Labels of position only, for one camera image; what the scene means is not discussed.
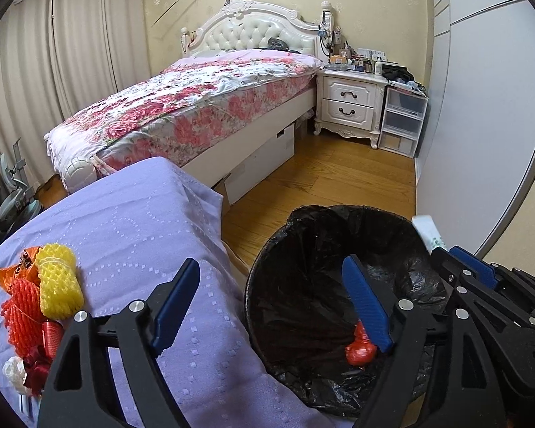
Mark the white storage box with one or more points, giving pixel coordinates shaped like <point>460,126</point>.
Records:
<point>258,165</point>

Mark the red plastic wrapper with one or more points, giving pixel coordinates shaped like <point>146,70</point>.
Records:
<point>38,372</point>

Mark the bed with floral quilt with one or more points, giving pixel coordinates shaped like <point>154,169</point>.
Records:
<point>249,31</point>

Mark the grey desk chair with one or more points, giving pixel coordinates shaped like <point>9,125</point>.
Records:
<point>18,191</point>

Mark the cluster of toiletry bottles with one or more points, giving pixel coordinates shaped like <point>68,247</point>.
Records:
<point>352,60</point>

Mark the orange crumpled wrapper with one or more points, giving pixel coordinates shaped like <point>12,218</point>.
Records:
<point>9,276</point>

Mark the pink bed sheet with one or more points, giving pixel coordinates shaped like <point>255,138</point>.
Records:
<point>258,57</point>

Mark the dark clothes pile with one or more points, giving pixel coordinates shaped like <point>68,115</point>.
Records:
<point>401,76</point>

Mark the dark cloth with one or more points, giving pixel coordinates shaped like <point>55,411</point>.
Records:
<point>277,43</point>

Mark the white sliding wardrobe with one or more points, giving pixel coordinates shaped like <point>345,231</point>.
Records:
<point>481,98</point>

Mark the white squeeze tube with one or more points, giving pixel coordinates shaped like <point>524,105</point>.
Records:
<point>428,232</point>

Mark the white nightstand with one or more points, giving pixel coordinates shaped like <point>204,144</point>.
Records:
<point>347,98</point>

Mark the black trash bin with bag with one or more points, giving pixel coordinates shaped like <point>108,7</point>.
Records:
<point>303,285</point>

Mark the beige curtain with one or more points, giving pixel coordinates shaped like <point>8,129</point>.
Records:
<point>71,53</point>

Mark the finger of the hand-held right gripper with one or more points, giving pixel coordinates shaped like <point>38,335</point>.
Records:
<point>472,263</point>
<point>450,272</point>

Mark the floral bedspread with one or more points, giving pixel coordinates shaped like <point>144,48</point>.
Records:
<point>183,102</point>

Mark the red crumpled plastic ball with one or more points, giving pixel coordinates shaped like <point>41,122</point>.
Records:
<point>361,352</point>

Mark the clear plastic drawer unit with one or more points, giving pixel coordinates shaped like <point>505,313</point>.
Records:
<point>403,116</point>

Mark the white wall socket strip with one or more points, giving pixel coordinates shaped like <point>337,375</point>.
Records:
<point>370,53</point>

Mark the red foam fruit net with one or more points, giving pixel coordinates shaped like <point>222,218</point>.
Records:
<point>22,316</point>

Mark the yellow foam fruit net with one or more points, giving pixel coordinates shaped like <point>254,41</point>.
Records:
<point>58,281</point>

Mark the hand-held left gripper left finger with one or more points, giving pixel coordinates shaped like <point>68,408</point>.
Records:
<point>174,307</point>

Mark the white foam fruit net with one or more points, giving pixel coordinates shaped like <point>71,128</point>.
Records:
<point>14,371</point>

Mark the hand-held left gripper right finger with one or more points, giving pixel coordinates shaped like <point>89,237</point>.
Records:
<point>370,307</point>

